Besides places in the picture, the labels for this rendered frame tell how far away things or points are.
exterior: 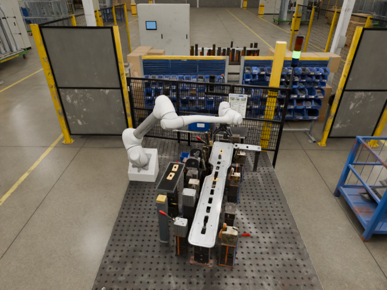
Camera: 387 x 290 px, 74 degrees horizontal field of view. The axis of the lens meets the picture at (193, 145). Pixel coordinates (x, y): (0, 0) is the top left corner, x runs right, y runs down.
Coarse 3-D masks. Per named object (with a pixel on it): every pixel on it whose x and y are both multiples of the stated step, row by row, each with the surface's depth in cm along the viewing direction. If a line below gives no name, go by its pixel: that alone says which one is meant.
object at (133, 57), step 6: (138, 48) 691; (144, 48) 691; (150, 48) 692; (132, 54) 632; (138, 54) 633; (144, 54) 633; (150, 54) 651; (156, 54) 649; (162, 54) 654; (132, 60) 623; (138, 60) 621; (138, 66) 629; (138, 72) 637
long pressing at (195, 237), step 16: (224, 144) 282; (208, 160) 257; (224, 160) 257; (208, 176) 235; (224, 176) 235; (208, 192) 217; (192, 224) 187; (208, 224) 188; (192, 240) 176; (208, 240) 176
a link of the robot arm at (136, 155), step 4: (132, 148) 253; (136, 148) 251; (140, 148) 254; (128, 152) 250; (132, 152) 247; (136, 152) 247; (140, 152) 249; (144, 152) 260; (128, 156) 248; (132, 156) 247; (136, 156) 247; (140, 156) 248; (144, 156) 254; (132, 160) 247; (136, 160) 247; (140, 160) 249; (144, 160) 255; (136, 164) 252; (140, 164) 254; (144, 164) 261
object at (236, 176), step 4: (232, 176) 230; (236, 176) 229; (232, 180) 232; (236, 180) 232; (232, 184) 235; (236, 184) 234; (232, 188) 238; (236, 188) 237; (232, 192) 240; (236, 192) 239; (232, 196) 242; (236, 196) 241; (228, 200) 249; (232, 200) 245; (236, 200) 244; (236, 204) 246
